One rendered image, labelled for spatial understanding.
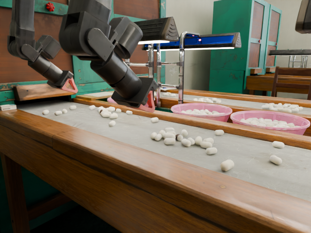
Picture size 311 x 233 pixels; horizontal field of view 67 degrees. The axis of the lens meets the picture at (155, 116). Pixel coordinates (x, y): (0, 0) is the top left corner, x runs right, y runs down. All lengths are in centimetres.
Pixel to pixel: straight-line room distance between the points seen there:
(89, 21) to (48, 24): 100
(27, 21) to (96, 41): 49
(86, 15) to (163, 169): 31
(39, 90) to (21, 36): 49
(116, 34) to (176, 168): 29
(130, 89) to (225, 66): 316
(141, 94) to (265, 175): 32
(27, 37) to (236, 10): 307
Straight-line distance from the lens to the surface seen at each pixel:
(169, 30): 78
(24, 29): 88
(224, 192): 43
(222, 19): 371
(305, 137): 80
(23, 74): 135
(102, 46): 44
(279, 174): 59
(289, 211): 42
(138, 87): 52
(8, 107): 122
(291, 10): 587
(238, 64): 355
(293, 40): 578
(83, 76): 150
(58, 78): 95
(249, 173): 57
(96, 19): 45
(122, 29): 50
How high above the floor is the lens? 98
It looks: 13 degrees down
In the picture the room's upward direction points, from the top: straight up
